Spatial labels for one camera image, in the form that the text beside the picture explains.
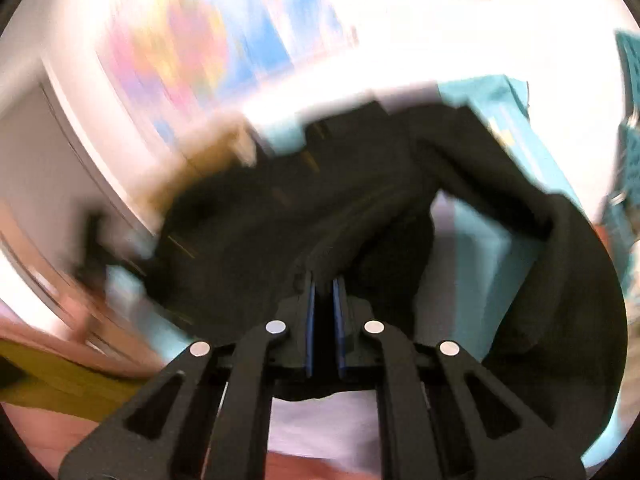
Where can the teal perforated plastic stool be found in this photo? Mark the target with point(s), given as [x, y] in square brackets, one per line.
[627, 150]

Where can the olive yellow cloth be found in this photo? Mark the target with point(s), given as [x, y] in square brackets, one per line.
[55, 377]

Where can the colourful wall map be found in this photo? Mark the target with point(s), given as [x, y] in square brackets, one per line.
[170, 40]

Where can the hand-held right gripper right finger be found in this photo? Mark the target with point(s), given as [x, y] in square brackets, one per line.
[340, 330]

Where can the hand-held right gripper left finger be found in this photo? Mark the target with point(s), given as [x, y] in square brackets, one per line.
[309, 330]

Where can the black garment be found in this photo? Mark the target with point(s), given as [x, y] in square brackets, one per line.
[300, 200]

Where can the turquoise striped bed sheet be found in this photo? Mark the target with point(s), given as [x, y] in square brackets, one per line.
[480, 260]

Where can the blue wall map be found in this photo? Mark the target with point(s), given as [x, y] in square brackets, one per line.
[295, 15]

